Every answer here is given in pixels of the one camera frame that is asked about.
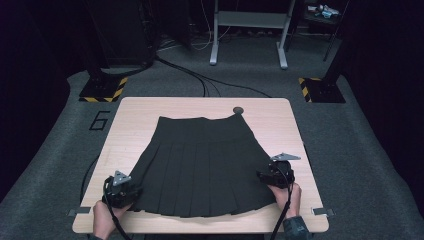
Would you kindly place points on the small clutter on shelf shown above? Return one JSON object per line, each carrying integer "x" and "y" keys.
{"x": 325, "y": 11}

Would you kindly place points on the black stand base striped tape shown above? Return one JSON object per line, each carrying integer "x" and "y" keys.
{"x": 103, "y": 90}
{"x": 323, "y": 90}

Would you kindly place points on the grey metal desk frame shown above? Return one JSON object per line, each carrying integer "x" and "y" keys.
{"x": 250, "y": 19}

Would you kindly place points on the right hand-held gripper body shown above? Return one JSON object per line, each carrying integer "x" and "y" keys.
{"x": 281, "y": 175}

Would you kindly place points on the person's right hand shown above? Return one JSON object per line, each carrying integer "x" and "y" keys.
{"x": 293, "y": 203}

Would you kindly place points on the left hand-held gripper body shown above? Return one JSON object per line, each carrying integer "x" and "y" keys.
{"x": 118, "y": 195}

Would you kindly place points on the black cabinet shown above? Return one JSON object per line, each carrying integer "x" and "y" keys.
{"x": 123, "y": 33}

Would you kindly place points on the black pleated skirt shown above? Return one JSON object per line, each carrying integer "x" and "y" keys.
{"x": 200, "y": 166}

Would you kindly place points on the dark shelf rack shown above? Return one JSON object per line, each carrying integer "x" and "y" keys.
{"x": 330, "y": 30}

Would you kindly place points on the grey table edge bracket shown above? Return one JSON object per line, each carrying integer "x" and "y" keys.
{"x": 80, "y": 211}
{"x": 323, "y": 211}

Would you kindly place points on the person's right dark sleeve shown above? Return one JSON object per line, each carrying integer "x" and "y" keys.
{"x": 296, "y": 229}

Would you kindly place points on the person's left hand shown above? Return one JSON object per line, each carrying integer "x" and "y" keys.
{"x": 103, "y": 221}

